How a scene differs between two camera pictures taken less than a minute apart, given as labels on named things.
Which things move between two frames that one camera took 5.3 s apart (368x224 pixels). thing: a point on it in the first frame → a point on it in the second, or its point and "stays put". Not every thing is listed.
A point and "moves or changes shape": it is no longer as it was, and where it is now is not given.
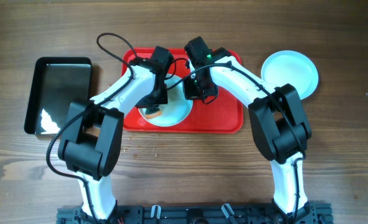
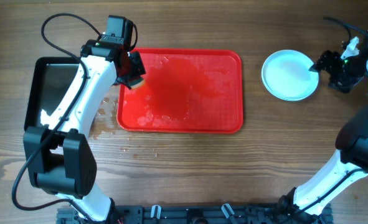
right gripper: [190, 94] → [326, 62]
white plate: [292, 67] stays put
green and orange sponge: [150, 113] moves or changes shape
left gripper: [154, 101] → [135, 66]
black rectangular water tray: [57, 83] stays put
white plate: [176, 110] → [290, 86]
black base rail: [317, 213] stays put
